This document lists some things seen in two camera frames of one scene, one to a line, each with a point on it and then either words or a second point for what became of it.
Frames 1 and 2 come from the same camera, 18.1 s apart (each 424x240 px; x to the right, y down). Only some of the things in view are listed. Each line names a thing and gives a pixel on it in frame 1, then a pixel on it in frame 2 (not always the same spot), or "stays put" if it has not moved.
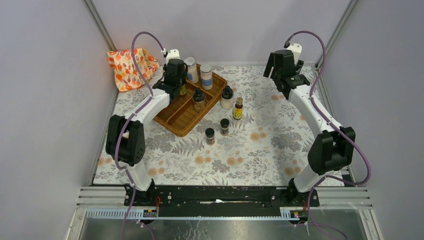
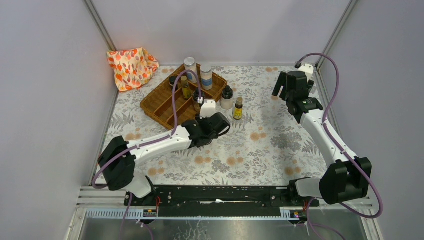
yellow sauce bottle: x=237 y=111 stays put
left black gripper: x=182 y=82 to x=199 y=121
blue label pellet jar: x=206 y=75 stays put
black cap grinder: x=226 y=102 stays put
